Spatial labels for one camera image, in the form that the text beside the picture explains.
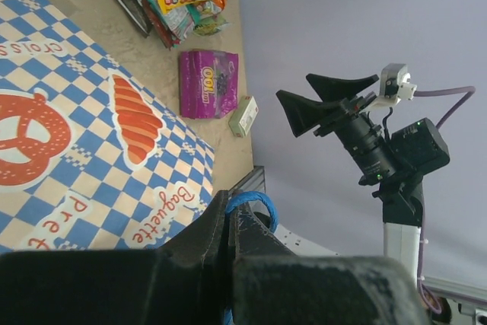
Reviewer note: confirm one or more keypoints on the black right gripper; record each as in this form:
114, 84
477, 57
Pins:
343, 114

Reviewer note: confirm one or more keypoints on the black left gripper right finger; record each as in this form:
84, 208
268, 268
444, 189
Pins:
271, 286

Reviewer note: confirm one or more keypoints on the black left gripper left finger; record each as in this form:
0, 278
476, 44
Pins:
182, 282

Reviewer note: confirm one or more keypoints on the purple snack bag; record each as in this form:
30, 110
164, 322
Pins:
208, 83

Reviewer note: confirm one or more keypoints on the small green snack packet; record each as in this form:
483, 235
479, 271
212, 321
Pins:
211, 26

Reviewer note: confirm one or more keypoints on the checkered paper snack bag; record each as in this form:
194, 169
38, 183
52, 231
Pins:
90, 135

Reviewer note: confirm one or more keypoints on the teal snack packet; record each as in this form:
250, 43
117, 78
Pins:
163, 5

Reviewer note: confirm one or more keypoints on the red snack packet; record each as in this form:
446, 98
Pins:
161, 29

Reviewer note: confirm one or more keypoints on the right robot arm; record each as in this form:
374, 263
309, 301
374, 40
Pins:
396, 164

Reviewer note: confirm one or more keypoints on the small white green box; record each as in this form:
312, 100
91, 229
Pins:
243, 117

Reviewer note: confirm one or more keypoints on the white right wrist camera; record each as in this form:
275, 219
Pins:
395, 86

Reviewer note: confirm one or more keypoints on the aluminium table edge rail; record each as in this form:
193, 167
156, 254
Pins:
253, 181

